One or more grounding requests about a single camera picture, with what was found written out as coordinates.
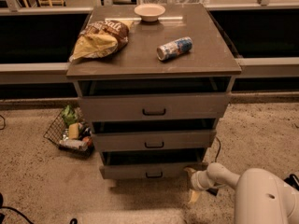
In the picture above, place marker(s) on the black wire basket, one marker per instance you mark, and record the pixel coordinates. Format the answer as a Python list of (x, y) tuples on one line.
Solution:
[(58, 131)]

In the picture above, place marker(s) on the silver lying can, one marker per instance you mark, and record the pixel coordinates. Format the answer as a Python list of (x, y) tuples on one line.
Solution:
[(74, 144)]

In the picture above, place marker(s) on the yellow brown chip bag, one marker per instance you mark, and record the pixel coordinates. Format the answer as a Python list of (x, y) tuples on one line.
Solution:
[(100, 39)]

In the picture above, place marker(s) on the beige bowl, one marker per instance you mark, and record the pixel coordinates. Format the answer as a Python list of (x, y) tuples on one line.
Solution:
[(149, 12)]

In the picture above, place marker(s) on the blue white can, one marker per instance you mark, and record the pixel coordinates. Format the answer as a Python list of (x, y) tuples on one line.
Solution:
[(174, 48)]

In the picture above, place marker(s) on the black power adapter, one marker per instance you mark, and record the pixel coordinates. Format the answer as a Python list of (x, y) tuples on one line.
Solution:
[(213, 191)]

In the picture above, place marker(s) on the grey drawer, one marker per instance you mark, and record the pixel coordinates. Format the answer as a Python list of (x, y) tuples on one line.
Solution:
[(152, 99), (153, 134), (151, 164)]

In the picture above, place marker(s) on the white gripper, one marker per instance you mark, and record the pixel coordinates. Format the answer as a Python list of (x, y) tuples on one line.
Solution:
[(196, 180)]

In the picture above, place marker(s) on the grey drawer cabinet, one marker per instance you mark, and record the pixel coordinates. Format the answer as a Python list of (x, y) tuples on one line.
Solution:
[(209, 56)]

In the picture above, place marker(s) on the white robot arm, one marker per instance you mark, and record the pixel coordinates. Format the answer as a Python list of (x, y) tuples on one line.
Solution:
[(260, 196)]

